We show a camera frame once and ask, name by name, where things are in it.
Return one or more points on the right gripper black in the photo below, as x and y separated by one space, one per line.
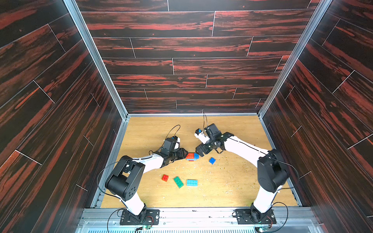
206 147

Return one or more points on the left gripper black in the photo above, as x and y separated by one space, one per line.
181 154

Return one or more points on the red long lego brick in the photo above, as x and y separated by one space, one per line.
190 155

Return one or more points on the green long lego brick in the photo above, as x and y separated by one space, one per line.
178 182

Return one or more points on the cyan lego brick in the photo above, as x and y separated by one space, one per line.
192 183

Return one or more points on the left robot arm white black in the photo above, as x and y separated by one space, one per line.
126 176

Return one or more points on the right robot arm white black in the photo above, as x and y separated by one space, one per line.
271 173

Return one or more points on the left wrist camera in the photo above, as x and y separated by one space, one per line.
175 138

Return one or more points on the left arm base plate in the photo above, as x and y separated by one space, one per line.
146 217

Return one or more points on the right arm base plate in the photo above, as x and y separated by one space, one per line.
253 216

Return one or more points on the aluminium front rail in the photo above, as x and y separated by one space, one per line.
199 220

